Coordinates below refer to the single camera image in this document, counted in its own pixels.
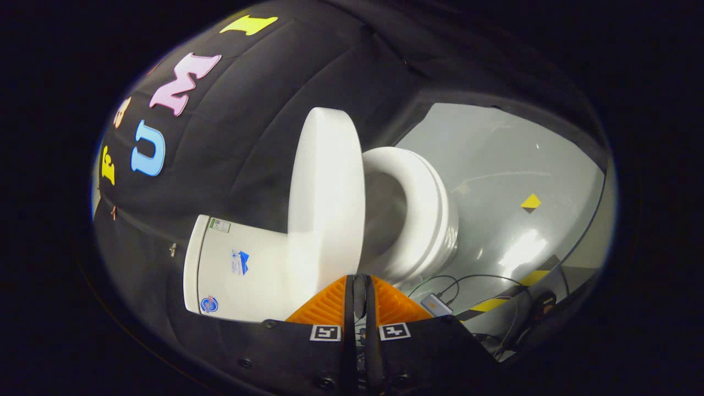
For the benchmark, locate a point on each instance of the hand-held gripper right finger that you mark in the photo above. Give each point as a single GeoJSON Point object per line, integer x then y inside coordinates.
{"type": "Point", "coordinates": [407, 357]}

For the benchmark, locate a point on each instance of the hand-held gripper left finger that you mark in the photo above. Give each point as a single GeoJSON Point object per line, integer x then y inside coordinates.
{"type": "Point", "coordinates": [324, 357]}

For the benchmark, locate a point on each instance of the white toilet lid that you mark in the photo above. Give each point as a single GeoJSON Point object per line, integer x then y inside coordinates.
{"type": "Point", "coordinates": [327, 192]}

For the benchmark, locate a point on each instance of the yellow black striped tape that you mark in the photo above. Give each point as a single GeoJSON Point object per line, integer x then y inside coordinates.
{"type": "Point", "coordinates": [489, 304]}

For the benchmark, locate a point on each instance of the black backdrop cloth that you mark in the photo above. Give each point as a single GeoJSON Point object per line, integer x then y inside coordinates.
{"type": "Point", "coordinates": [247, 110]}

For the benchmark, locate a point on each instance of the black device with orange mark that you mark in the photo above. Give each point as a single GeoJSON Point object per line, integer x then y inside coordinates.
{"type": "Point", "coordinates": [543, 302]}

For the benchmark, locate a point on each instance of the yellow floor tape mark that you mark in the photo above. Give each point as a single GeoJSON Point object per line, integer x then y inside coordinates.
{"type": "Point", "coordinates": [531, 202]}

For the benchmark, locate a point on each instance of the white ceramic toilet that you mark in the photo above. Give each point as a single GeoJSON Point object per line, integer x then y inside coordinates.
{"type": "Point", "coordinates": [247, 258]}

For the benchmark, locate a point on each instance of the small grey box device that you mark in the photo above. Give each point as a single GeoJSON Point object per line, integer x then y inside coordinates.
{"type": "Point", "coordinates": [436, 304]}

